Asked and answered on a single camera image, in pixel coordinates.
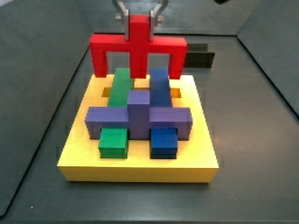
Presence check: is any purple cross-shaped block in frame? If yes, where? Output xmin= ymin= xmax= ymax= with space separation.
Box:
xmin=85 ymin=90 xmax=192 ymax=140

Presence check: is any green rectangular bar block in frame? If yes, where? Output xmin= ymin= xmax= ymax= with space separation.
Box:
xmin=97 ymin=68 xmax=133 ymax=158

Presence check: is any yellow wooden base board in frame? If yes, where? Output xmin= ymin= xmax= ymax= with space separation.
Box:
xmin=57 ymin=75 xmax=218 ymax=183

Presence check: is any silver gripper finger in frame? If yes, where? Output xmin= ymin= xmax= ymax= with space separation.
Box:
xmin=111 ymin=0 xmax=129 ymax=39
xmin=149 ymin=0 xmax=168 ymax=40

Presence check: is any blue rectangular bar block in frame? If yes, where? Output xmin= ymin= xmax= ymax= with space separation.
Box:
xmin=149 ymin=68 xmax=177 ymax=159

